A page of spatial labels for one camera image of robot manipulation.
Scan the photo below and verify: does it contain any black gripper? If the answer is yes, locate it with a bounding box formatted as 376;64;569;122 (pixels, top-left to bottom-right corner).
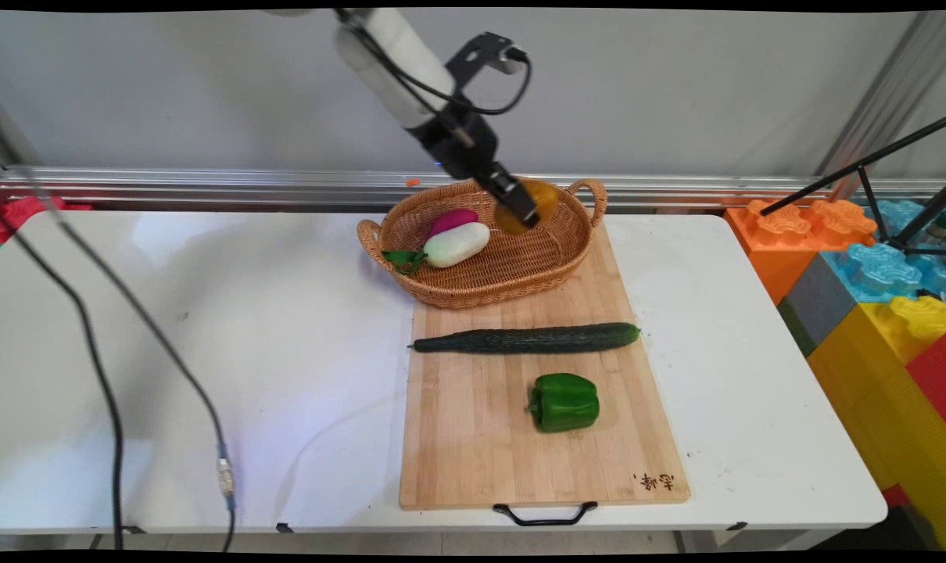
408;100;541;230

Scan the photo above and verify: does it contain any yellow orange round fruit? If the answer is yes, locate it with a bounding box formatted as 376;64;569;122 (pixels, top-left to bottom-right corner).
493;179;561;235

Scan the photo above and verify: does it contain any purple eggplant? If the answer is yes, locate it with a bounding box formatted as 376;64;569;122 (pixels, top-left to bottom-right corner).
428;208;480;239

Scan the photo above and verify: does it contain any woven wicker basket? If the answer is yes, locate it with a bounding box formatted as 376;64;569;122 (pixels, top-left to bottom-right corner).
356;178;608;310

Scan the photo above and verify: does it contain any white radish with green leaves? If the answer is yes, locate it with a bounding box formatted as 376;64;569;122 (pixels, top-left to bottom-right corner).
382;222;491;275

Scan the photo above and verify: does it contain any dark green cucumber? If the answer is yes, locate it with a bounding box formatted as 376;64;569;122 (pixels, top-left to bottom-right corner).
408;322;642;355

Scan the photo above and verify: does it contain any green bell pepper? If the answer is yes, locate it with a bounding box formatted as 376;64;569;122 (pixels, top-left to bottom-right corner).
527;373;600;433

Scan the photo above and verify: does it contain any orange foam block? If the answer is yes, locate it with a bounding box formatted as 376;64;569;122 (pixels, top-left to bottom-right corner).
724;199;879;307

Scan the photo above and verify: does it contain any grey foam block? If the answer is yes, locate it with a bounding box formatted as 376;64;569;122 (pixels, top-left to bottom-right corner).
777;253;858;358

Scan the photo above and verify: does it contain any black tripod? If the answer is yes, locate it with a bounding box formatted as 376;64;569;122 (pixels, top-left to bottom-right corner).
760;115;946;256

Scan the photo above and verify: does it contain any blue foam block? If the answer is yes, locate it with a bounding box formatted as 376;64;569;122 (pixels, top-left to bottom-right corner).
820;199;946;305

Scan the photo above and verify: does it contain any red foam block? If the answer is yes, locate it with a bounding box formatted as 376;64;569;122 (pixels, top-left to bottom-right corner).
0;195;92;246
905;332;946;428

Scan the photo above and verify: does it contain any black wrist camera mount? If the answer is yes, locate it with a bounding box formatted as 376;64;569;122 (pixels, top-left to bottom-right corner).
444;31;530;91

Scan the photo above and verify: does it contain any bamboo cutting board with handle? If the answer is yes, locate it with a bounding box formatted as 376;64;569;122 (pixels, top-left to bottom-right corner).
399;223;691;527

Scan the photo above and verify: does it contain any aluminium rail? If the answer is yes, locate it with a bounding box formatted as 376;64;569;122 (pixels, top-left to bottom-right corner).
0;166;946;212

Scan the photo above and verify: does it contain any thin cable with metal connector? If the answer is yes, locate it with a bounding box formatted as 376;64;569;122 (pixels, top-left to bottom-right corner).
8;166;237;553

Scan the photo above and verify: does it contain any slanted aluminium post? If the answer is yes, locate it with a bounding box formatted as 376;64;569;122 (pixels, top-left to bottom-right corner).
815;11;946;198

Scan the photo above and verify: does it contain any thick black cable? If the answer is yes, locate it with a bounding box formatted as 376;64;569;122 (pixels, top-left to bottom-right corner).
0;210;125;550

